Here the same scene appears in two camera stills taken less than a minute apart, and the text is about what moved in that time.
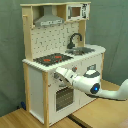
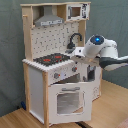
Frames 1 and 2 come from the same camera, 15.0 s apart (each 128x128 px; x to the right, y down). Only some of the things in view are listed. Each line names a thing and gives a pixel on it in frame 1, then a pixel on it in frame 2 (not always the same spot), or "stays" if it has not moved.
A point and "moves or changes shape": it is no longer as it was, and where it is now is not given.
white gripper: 67,73 -> 79,51
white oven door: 62,101 moves or changes shape
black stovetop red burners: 49,59 stays
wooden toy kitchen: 55,37 stays
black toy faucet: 70,45 stays
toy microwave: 77,11 stays
